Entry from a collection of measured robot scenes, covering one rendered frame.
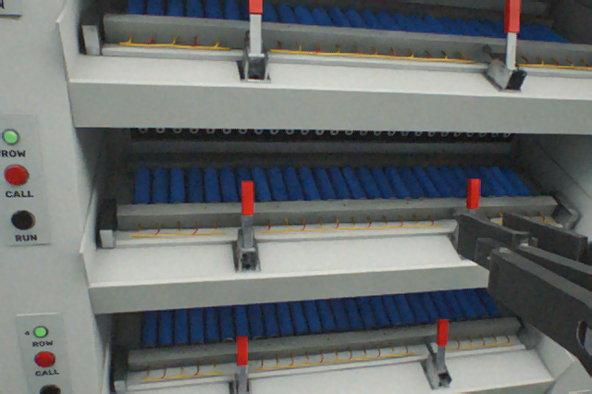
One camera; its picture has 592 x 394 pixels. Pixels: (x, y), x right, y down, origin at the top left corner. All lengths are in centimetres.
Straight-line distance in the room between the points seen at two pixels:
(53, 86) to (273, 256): 27
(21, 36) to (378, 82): 31
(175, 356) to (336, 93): 38
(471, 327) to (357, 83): 43
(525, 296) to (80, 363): 44
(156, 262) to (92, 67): 20
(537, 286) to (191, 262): 36
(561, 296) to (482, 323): 55
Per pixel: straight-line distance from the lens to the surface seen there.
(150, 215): 54
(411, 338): 72
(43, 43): 44
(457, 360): 75
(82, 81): 44
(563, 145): 75
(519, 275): 26
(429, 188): 66
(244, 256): 52
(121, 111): 45
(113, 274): 52
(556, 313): 24
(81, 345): 55
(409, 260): 57
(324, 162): 64
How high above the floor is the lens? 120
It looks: 21 degrees down
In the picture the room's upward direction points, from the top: 4 degrees clockwise
